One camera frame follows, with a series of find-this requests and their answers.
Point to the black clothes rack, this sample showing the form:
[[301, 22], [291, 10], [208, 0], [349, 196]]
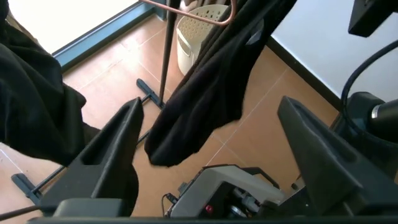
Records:
[[168, 56]]

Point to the pink clothes hanger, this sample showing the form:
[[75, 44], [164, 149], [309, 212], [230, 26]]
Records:
[[199, 17]]

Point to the black garment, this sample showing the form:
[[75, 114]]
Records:
[[202, 102], [31, 109]]

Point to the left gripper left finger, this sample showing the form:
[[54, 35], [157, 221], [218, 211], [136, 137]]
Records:
[[93, 180]]

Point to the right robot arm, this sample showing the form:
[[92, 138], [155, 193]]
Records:
[[382, 121]]

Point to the white laundry basket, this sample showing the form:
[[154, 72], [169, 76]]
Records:
[[189, 46]]

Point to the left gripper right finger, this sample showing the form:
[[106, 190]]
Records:
[[335, 177]]

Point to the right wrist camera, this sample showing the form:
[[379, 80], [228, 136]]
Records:
[[370, 15]]

